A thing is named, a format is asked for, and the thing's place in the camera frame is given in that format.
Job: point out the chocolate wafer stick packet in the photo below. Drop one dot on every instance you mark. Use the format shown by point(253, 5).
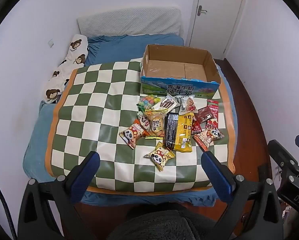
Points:
point(167, 104)

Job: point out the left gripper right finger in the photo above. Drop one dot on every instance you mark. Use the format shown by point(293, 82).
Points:
point(219, 176)

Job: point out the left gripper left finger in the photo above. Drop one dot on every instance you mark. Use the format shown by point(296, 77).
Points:
point(81, 176)

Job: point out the grey white pillow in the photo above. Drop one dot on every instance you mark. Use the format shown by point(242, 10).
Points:
point(132, 21)

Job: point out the orange panda snack bag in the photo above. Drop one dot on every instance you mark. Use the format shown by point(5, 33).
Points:
point(207, 136)
point(134, 132)

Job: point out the green white checkered mat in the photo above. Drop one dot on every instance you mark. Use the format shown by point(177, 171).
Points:
point(97, 105)

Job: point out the red green snack packet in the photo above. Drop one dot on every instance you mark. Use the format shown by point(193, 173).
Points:
point(214, 108)

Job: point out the blue bed sheet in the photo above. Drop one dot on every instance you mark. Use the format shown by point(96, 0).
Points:
point(104, 49)

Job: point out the wall socket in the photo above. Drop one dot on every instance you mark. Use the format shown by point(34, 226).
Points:
point(51, 43)

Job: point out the dark red brown sachet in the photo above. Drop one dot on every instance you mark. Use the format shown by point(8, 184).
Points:
point(204, 114)

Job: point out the metal door handle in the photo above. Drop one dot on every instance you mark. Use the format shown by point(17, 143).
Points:
point(201, 10)

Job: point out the bear print pillow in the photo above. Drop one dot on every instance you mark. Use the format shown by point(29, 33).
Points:
point(75, 58)

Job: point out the yellow panda snack bag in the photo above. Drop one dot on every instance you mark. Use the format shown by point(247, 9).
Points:
point(160, 156)

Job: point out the small white panda packet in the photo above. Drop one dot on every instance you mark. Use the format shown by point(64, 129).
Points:
point(143, 119)

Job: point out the yellow black noodle packet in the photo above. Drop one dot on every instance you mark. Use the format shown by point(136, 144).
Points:
point(178, 130)

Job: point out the clear yellow biscuit bag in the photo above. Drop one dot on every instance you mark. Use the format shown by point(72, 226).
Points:
point(156, 122)

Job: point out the cardboard milk box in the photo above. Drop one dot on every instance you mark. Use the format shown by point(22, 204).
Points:
point(179, 70)

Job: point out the small red sachet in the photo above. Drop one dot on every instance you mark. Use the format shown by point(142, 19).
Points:
point(196, 128)

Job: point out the white cookie snack packet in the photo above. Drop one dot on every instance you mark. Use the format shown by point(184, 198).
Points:
point(187, 104)

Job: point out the white door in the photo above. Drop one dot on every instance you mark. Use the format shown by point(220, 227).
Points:
point(213, 30)

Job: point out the colourful candy ball bag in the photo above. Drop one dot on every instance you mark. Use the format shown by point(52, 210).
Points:
point(147, 102)

